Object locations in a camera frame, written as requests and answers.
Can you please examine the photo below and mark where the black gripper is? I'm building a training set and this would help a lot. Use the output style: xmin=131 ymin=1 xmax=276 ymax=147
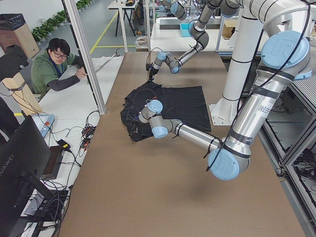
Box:
xmin=147 ymin=63 xmax=159 ymax=77
xmin=127 ymin=112 xmax=142 ymax=135

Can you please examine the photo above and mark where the black t-shirt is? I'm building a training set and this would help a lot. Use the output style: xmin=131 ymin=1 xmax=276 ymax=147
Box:
xmin=120 ymin=81 xmax=211 ymax=141

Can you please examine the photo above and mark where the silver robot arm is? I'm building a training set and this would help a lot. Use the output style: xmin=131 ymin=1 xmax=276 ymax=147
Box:
xmin=146 ymin=0 xmax=241 ymax=81
xmin=127 ymin=0 xmax=316 ymax=180

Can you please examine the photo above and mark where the blue plastic bin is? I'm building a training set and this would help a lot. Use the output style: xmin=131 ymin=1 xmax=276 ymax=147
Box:
xmin=180 ymin=22 xmax=194 ymax=38

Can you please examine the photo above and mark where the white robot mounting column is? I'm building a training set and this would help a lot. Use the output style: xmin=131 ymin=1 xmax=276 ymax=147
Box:
xmin=211 ymin=0 xmax=263 ymax=125

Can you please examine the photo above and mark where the robot teach pendant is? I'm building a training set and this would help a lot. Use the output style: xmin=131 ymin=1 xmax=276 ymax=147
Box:
xmin=31 ymin=114 xmax=55 ymax=137

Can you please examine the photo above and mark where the person in green hoodie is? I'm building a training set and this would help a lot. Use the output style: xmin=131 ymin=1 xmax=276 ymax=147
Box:
xmin=31 ymin=38 xmax=87 ymax=97

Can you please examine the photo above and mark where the black Huawei monitor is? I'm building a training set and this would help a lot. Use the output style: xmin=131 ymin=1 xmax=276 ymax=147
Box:
xmin=0 ymin=115 xmax=52 ymax=215

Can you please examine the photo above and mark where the cardboard box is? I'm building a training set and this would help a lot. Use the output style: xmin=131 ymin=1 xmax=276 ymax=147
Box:
xmin=0 ymin=13 xmax=39 ymax=58

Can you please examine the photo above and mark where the aluminium frame post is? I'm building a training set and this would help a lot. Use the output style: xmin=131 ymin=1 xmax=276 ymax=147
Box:
xmin=62 ymin=0 xmax=106 ymax=115

